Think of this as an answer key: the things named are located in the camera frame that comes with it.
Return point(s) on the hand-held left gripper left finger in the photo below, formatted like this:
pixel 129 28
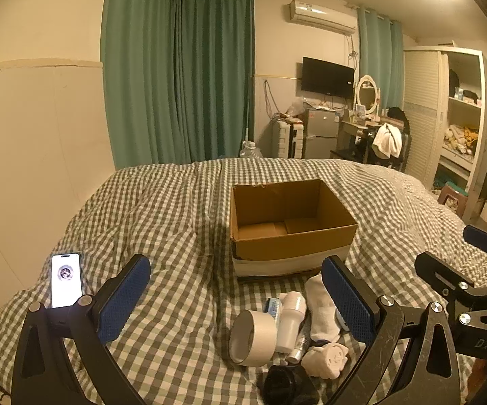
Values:
pixel 125 299

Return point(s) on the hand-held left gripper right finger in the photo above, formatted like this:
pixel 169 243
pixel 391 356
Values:
pixel 349 299

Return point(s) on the white sock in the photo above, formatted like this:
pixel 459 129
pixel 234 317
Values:
pixel 321 316
pixel 326 360

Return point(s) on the white plastic bottle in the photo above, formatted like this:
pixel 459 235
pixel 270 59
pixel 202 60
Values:
pixel 290 320

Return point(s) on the small white tube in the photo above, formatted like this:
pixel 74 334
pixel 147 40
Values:
pixel 298 346

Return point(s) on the blue packet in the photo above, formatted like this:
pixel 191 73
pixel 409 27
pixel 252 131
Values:
pixel 274 307

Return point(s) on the cardboard box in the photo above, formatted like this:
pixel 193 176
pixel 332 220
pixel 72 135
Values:
pixel 294 242

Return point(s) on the white tape roll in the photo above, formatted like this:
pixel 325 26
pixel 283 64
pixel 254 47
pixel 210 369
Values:
pixel 264 335

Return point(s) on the black round case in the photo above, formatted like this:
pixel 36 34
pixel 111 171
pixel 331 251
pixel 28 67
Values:
pixel 281 386

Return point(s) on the small plastic stool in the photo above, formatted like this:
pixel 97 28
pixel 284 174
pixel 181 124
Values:
pixel 452 196

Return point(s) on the smartphone with lit screen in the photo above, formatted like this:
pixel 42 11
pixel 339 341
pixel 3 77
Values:
pixel 66 278

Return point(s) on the green checked blanket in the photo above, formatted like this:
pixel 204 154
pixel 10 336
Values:
pixel 163 219

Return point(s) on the pile of clothes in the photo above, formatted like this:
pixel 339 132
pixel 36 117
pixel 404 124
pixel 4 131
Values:
pixel 461 137

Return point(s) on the black chair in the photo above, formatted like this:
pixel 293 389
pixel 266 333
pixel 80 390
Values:
pixel 404 152

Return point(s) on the white towel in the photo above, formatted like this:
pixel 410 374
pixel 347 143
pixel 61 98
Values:
pixel 387 140

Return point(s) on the white wardrobe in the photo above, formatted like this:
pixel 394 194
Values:
pixel 423 114

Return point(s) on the black bag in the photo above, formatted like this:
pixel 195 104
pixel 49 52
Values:
pixel 396 114

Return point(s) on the wooden vanity desk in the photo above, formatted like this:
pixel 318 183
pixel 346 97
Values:
pixel 349 135

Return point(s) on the small grey fridge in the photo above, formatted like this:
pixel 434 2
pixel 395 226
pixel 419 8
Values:
pixel 321 133

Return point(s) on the white suitcase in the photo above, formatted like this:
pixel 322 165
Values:
pixel 288 139

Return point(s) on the clear water jug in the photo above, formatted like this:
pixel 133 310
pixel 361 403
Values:
pixel 250 150

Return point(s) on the white oval mirror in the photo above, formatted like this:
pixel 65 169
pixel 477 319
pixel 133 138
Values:
pixel 367 95

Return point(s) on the light green curtain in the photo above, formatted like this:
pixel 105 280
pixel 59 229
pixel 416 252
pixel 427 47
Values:
pixel 380 59

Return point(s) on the white air conditioner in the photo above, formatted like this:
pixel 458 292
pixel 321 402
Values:
pixel 321 16

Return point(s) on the black wall television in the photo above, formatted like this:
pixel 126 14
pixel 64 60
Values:
pixel 327 76

